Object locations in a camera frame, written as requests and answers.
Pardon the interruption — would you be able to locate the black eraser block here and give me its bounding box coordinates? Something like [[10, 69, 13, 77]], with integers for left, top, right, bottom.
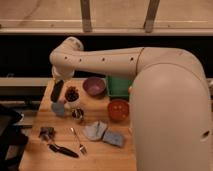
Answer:
[[50, 80, 64, 103]]

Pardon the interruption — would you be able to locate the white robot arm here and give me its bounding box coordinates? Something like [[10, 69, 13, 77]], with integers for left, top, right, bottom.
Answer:
[[50, 37, 212, 171]]

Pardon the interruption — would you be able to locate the white cup with pinecone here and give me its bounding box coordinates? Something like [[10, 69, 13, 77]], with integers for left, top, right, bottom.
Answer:
[[65, 86, 80, 109]]

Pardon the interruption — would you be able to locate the blue plastic cup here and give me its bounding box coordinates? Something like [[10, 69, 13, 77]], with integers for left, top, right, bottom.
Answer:
[[51, 102, 65, 117]]

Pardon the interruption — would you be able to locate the small metal cup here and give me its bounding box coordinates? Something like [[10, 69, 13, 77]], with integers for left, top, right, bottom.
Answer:
[[72, 108, 84, 123]]

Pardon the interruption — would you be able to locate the purple bowl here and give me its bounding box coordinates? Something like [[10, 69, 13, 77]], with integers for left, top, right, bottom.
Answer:
[[82, 77, 106, 97]]

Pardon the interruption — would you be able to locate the green plastic bin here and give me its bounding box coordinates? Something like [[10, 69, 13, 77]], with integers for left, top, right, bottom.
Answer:
[[106, 76, 132, 100]]

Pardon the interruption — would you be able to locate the grey metal clip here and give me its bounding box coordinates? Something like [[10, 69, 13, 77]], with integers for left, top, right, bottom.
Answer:
[[39, 127, 55, 141]]

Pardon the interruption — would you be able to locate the grey crumpled cloth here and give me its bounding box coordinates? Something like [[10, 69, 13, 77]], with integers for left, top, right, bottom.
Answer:
[[83, 121, 108, 141]]

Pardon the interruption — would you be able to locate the red bowl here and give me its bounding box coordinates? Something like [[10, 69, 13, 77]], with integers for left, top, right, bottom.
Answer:
[[107, 99, 129, 122]]

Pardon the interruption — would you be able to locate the silver fork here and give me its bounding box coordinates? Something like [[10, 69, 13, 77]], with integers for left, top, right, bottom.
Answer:
[[70, 127, 87, 155]]

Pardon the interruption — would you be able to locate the black chair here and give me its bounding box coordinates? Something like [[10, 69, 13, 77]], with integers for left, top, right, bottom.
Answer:
[[0, 104, 28, 171]]

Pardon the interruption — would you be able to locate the blue sponge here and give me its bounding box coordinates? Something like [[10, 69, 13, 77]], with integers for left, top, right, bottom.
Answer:
[[103, 131, 124, 147]]

